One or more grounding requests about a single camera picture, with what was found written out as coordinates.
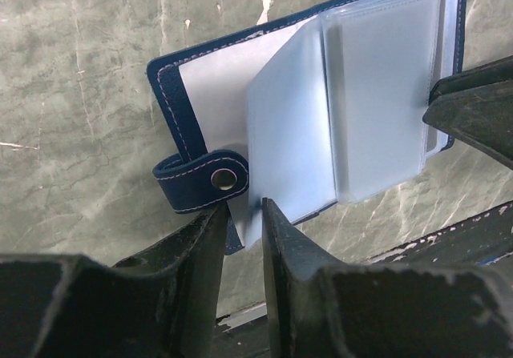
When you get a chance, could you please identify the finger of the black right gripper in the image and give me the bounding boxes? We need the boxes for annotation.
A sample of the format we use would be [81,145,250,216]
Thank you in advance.
[422,89,512,168]
[429,56,513,102]

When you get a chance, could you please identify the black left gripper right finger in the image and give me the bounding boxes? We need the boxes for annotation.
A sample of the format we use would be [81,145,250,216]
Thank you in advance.
[261,197,513,358]

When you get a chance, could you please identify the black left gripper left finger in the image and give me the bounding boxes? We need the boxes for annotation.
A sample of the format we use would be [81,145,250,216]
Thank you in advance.
[1,204,228,357]

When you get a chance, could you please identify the blue leather card holder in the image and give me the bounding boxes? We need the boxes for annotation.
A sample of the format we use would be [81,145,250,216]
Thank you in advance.
[147,0,467,255]

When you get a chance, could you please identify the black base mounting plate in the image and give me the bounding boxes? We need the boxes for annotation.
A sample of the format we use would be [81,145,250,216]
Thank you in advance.
[216,201,513,358]

